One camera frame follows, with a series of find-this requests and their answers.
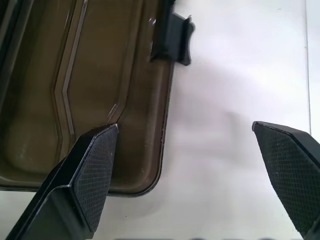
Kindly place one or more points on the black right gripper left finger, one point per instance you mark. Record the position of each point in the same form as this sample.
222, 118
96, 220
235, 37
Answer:
82, 180

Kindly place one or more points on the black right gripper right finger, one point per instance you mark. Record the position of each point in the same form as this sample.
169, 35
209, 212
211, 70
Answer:
290, 170

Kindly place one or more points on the screwdriver bit case with translucent lid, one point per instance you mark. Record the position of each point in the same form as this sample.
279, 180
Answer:
75, 87

